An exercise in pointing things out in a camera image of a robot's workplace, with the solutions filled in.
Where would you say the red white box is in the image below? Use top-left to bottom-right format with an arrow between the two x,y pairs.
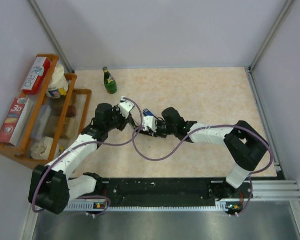
0,97 -> 32,146
21,57 -> 51,95

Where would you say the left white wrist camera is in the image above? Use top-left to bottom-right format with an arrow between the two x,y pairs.
118,96 -> 135,119

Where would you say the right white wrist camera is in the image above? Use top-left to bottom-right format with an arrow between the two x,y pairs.
142,116 -> 157,133

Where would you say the white cloth roll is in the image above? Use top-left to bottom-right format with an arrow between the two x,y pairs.
30,137 -> 54,160

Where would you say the brown block on shelf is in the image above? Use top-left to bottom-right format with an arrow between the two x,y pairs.
66,105 -> 77,118

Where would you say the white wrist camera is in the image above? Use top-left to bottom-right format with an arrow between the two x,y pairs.
118,96 -> 135,119
142,116 -> 157,133

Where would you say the green glass bottle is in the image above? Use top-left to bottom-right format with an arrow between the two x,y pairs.
102,67 -> 118,94

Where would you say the white paper bag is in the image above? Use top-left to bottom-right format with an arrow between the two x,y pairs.
46,62 -> 69,99

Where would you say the blue stapler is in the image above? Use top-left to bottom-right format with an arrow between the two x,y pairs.
143,108 -> 155,117

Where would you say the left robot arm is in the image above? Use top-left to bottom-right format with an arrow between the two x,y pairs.
28,97 -> 139,215

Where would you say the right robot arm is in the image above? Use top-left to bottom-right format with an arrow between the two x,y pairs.
140,107 -> 270,198

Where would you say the red white box lower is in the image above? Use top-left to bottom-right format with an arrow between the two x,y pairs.
0,97 -> 32,146

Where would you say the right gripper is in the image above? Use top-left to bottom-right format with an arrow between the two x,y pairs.
149,121 -> 177,141

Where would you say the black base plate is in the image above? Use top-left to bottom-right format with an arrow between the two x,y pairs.
74,177 -> 252,208

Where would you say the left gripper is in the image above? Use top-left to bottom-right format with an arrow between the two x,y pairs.
105,104 -> 131,132

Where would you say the red white box upper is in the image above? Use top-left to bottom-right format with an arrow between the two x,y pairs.
21,57 -> 51,95

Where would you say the wooden shelf rack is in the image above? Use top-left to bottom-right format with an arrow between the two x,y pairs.
0,53 -> 93,174

